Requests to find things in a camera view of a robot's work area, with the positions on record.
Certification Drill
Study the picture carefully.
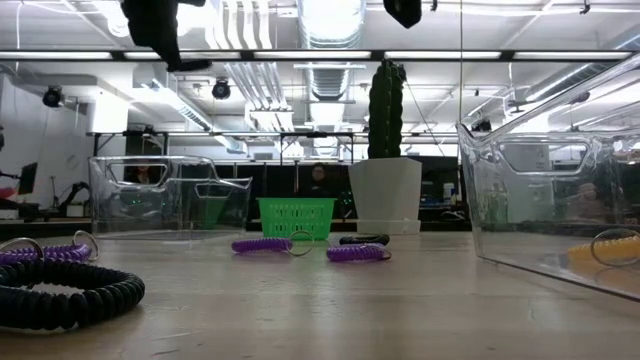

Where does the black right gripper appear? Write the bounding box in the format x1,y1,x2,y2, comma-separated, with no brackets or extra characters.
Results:
382,0,423,30

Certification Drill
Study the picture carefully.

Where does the black ceiling spotlight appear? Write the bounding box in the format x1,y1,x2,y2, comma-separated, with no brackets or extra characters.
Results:
211,78,232,101
41,86,65,109

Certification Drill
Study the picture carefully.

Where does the small clear plastic bin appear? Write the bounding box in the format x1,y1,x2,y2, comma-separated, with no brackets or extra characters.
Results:
88,155,253,242

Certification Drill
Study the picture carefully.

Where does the large clear plastic bin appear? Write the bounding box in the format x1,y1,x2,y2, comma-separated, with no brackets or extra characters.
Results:
455,49,640,304

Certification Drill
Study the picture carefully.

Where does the thin hanging cable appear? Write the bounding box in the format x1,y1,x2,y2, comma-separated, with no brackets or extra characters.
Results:
458,0,463,126

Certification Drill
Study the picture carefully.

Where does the large black spring keychain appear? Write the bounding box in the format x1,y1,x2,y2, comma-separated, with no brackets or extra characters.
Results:
0,237,146,332

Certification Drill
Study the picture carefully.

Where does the black monitor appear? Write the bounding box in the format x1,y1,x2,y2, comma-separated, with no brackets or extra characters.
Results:
18,161,39,196

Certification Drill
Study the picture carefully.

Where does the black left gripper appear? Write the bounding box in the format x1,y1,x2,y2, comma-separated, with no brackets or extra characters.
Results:
120,0,213,73

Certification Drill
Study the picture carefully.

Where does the tall green cactus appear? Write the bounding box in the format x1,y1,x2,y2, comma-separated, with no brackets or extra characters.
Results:
367,59,408,160

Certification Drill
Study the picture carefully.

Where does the purple spring keychain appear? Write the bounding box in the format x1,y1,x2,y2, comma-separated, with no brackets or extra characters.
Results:
231,230,315,258
0,230,100,266
326,243,392,264

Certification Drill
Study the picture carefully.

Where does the green plastic basket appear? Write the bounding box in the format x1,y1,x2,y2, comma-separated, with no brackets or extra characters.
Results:
256,196,338,242

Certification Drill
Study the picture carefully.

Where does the yellow spring keychain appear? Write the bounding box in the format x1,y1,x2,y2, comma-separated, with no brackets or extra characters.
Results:
566,228,640,268

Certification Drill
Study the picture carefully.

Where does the silver ventilation duct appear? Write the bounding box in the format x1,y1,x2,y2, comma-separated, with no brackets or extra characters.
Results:
297,0,369,50

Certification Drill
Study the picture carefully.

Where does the small black spring keychain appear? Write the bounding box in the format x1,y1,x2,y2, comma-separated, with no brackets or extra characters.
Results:
339,234,391,247

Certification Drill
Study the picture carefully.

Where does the person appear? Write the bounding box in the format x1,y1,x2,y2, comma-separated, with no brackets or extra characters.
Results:
127,164,154,185
569,182,609,221
299,162,339,199

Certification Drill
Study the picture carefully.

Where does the white plant pot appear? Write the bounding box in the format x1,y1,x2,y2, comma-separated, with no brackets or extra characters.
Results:
347,156,423,236

